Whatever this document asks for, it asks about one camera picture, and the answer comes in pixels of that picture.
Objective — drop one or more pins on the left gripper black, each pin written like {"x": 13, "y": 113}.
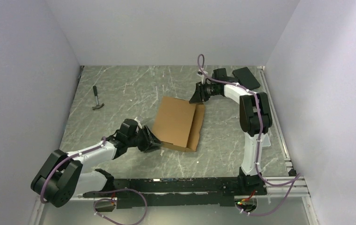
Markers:
{"x": 151, "y": 142}

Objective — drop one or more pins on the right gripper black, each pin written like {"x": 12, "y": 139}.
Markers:
{"x": 199, "y": 96}

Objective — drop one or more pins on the brown cardboard box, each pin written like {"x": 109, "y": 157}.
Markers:
{"x": 178, "y": 124}

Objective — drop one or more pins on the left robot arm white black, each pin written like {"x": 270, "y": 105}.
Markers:
{"x": 68, "y": 174}

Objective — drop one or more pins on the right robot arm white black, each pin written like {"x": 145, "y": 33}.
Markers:
{"x": 255, "y": 117}

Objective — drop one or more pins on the black foam block far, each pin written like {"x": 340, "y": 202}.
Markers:
{"x": 246, "y": 78}

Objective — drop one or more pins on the small black hammer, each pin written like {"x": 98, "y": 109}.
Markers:
{"x": 98, "y": 104}

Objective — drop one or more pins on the white rectangular tray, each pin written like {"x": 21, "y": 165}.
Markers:
{"x": 265, "y": 141}

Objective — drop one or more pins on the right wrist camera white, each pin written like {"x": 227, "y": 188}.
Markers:
{"x": 203, "y": 76}

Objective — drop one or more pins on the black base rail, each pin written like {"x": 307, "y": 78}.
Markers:
{"x": 222, "y": 191}

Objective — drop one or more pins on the aluminium frame rail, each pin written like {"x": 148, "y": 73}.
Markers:
{"x": 282, "y": 184}

